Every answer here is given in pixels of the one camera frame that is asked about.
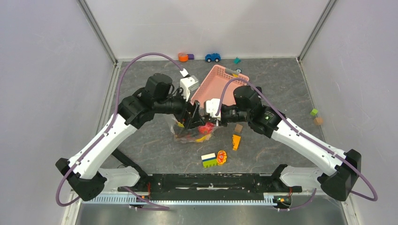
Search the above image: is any yellow star fruit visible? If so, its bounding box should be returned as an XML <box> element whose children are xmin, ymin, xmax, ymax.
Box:
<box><xmin>195</xmin><ymin>134</ymin><xmax>212</xmax><ymax>143</ymax></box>

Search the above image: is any tan wooden cube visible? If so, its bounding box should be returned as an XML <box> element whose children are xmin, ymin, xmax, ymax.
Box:
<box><xmin>314</xmin><ymin>117</ymin><xmax>324</xmax><ymax>126</ymax></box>

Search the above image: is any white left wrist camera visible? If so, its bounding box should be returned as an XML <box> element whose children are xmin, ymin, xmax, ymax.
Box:
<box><xmin>179</xmin><ymin>68</ymin><xmax>200</xmax><ymax>102</ymax></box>

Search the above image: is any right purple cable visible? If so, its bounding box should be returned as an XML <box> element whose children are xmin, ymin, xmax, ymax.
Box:
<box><xmin>214</xmin><ymin>77</ymin><xmax>379</xmax><ymax>212</ymax></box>

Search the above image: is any white blue green brick stack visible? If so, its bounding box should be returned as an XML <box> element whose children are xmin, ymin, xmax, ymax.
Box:
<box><xmin>201</xmin><ymin>153</ymin><xmax>218</xmax><ymax>168</ymax></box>

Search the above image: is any purple block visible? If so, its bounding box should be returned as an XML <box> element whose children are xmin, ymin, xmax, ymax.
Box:
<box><xmin>187</xmin><ymin>53</ymin><xmax>195</xmax><ymax>60</ymax></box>

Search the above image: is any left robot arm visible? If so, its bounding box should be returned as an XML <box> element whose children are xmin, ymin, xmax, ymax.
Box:
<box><xmin>55</xmin><ymin>73</ymin><xmax>205</xmax><ymax>201</ymax></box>

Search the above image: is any small red apple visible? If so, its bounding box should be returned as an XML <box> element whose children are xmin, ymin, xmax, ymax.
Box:
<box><xmin>198</xmin><ymin>122</ymin><xmax>215</xmax><ymax>135</ymax></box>

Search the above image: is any orange round patterned toy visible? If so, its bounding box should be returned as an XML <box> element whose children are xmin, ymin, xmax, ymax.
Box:
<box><xmin>216</xmin><ymin>150</ymin><xmax>228</xmax><ymax>165</ymax></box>

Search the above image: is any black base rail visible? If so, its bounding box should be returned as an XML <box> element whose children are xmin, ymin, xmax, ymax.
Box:
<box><xmin>112</xmin><ymin>150</ymin><xmax>303</xmax><ymax>201</ymax></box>

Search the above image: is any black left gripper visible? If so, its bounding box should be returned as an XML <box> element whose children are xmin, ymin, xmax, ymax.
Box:
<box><xmin>154</xmin><ymin>86</ymin><xmax>206</xmax><ymax>129</ymax></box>

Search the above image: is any pink plastic basket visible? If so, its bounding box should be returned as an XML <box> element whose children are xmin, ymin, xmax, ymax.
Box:
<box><xmin>191</xmin><ymin>64</ymin><xmax>249</xmax><ymax>106</ymax></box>

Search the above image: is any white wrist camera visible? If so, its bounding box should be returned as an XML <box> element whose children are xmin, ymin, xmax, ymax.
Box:
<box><xmin>179</xmin><ymin>68</ymin><xmax>200</xmax><ymax>102</ymax></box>
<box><xmin>204</xmin><ymin>98</ymin><xmax>221</xmax><ymax>120</ymax></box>

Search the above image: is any teal wedge block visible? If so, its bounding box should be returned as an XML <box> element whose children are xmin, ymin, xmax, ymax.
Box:
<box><xmin>234</xmin><ymin>57</ymin><xmax>241</xmax><ymax>64</ymax></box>

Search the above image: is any orange yellow toy piece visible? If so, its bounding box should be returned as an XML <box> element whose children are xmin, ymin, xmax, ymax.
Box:
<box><xmin>232</xmin><ymin>135</ymin><xmax>241</xmax><ymax>151</ymax></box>

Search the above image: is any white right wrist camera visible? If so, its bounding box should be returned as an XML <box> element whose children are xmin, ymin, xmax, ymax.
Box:
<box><xmin>204</xmin><ymin>98</ymin><xmax>221</xmax><ymax>120</ymax></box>

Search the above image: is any clear zip top bag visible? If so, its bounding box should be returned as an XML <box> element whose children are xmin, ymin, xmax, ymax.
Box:
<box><xmin>164</xmin><ymin>115</ymin><xmax>217</xmax><ymax>143</ymax></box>

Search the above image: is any green cube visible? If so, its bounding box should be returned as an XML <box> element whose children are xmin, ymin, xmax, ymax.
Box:
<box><xmin>310</xmin><ymin>108</ymin><xmax>318</xmax><ymax>116</ymax></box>

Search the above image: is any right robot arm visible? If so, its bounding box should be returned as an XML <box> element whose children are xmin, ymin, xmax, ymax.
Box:
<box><xmin>204</xmin><ymin>86</ymin><xmax>361</xmax><ymax>201</ymax></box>

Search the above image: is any blue toy car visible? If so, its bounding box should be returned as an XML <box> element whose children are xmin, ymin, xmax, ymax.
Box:
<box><xmin>205</xmin><ymin>53</ymin><xmax>222</xmax><ymax>62</ymax></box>

